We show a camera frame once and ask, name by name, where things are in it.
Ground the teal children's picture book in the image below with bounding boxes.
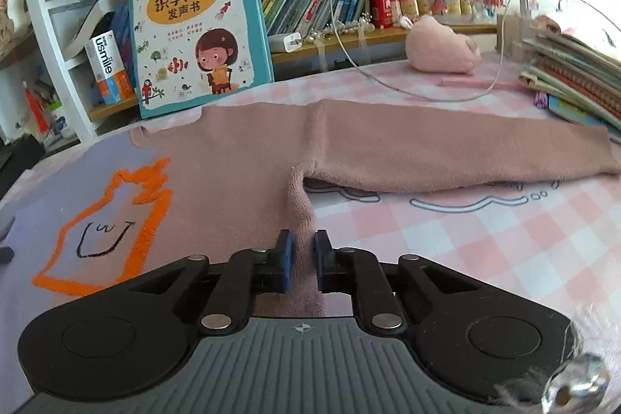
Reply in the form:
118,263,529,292
127,0,275,120

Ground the white and orange box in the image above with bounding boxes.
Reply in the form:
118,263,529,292
85,30,137,107

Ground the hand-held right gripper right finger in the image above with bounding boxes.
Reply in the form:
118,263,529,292
313,229,486,332

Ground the stack of blue books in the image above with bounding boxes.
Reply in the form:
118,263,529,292
114,4,139,97

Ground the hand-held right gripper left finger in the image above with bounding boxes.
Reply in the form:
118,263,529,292
127,229,295,332

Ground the pink checked table mat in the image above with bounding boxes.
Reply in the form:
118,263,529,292
0,52,621,414

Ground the white and wooden bookshelf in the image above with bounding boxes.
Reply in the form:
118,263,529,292
0,0,534,143

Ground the red tassel ornament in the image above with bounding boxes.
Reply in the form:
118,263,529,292
24,81,50,133

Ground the pink stick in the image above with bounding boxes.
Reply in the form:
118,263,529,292
441,76,527,89

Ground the white charger plug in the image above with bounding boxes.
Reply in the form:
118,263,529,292
269,33,302,53

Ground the stack of notebooks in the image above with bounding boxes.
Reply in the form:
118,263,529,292
518,14,621,131

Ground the black box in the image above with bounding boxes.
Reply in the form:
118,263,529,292
0,135,47,196

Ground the shiny metal ring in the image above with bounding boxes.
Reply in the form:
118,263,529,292
542,356,613,414

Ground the pink plush toy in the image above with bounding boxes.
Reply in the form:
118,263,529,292
405,15,482,76

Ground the beige paper bag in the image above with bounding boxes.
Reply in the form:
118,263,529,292
496,0,541,58

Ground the purple and pink sweater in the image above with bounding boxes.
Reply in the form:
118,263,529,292
0,99,621,414

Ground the pearl strand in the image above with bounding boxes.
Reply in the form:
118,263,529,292
301,17,376,43

